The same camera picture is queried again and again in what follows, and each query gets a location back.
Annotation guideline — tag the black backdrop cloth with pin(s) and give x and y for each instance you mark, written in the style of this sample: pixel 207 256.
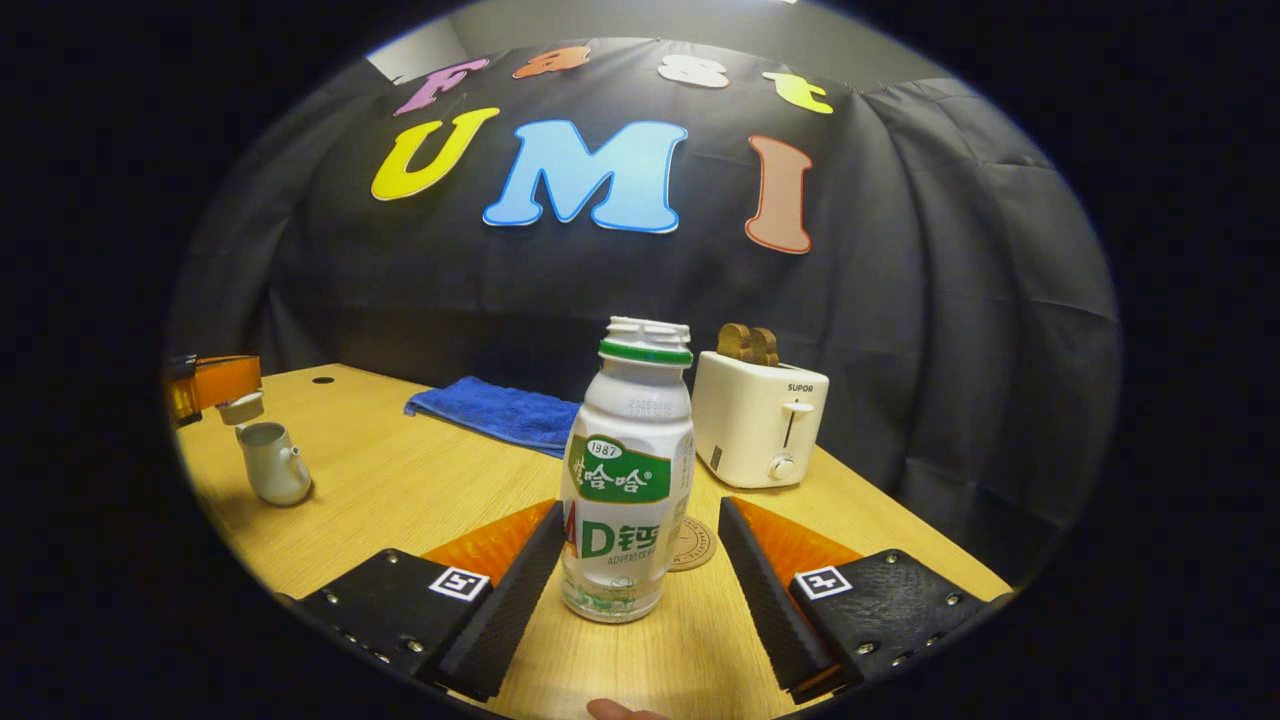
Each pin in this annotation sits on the black backdrop cloth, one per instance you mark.
pixel 900 330

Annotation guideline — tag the round wooden coaster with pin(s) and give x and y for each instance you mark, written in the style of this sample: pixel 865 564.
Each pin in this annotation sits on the round wooden coaster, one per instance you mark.
pixel 698 545

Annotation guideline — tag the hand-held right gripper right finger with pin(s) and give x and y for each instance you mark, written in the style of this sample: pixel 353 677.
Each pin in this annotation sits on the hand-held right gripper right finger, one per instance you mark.
pixel 765 610

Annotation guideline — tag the white blue-patterned teacup lid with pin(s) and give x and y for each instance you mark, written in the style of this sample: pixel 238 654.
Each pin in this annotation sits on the white blue-patterned teacup lid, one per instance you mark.
pixel 241 408

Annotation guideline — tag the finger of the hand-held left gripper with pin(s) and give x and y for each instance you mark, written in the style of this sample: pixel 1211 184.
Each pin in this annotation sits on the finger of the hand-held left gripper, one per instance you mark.
pixel 225 380

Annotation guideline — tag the white toaster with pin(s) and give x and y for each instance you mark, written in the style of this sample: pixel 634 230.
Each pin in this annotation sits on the white toaster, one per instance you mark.
pixel 745 430

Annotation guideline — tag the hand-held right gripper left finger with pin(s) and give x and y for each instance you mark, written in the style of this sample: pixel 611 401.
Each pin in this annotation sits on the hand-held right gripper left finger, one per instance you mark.
pixel 510 610

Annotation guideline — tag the white green-label water bottle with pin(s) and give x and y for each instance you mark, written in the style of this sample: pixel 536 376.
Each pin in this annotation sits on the white green-label water bottle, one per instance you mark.
pixel 625 480

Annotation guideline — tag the white teacup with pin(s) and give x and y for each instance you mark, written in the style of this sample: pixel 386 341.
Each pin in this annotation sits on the white teacup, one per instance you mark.
pixel 272 465

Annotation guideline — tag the brown bread slice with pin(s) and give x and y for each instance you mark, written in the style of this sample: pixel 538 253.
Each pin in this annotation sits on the brown bread slice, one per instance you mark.
pixel 766 348
pixel 733 343

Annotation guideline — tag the blue towel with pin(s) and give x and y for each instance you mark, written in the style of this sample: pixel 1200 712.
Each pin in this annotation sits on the blue towel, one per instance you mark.
pixel 500 410

